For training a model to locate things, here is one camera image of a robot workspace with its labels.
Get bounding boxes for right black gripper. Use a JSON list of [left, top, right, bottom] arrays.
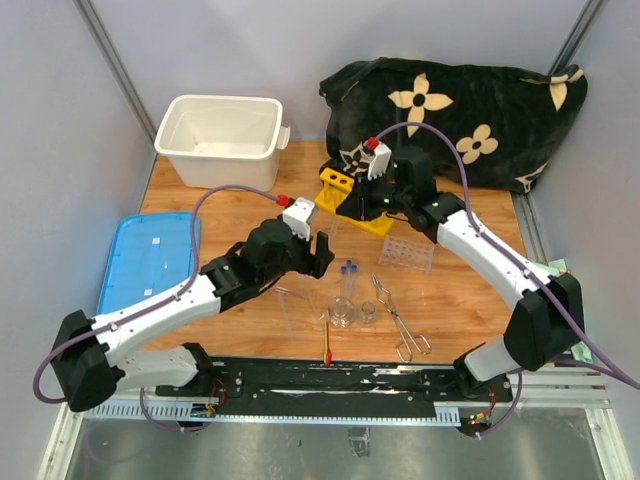
[[336, 168, 411, 222]]

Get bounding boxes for clear plastic tube rack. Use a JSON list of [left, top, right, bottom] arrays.
[[378, 235, 435, 275]]

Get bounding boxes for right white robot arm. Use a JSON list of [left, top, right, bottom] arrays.
[[336, 144, 584, 400]]

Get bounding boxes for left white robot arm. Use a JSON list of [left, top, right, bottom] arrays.
[[51, 217, 335, 412]]

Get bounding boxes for yellow test tube rack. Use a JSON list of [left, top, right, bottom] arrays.
[[315, 168, 395, 239]]

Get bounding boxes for clear plastic pipette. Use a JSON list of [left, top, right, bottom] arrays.
[[275, 287, 295, 342]]

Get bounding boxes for glass conical flask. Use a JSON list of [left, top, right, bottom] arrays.
[[327, 296, 356, 328]]

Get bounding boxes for small glass beaker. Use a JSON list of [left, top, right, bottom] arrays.
[[357, 301, 377, 328]]

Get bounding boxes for white plastic bin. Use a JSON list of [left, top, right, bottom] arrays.
[[154, 95, 291, 191]]

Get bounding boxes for blue plastic lid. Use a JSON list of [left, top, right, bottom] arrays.
[[97, 211, 201, 314]]

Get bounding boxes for black floral blanket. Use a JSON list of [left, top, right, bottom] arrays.
[[319, 57, 588, 194]]

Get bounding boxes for metal crucible tongs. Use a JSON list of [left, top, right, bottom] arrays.
[[371, 273, 432, 363]]

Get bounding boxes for green cartoon cloth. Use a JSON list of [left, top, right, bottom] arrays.
[[537, 257, 594, 364]]

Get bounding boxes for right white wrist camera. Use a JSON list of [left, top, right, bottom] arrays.
[[364, 137, 392, 181]]

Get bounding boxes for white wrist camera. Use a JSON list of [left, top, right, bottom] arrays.
[[282, 197, 318, 242], [364, 137, 392, 181]]

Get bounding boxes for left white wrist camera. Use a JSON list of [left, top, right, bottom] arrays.
[[282, 197, 318, 242]]

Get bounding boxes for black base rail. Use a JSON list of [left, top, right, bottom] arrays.
[[155, 357, 513, 419]]

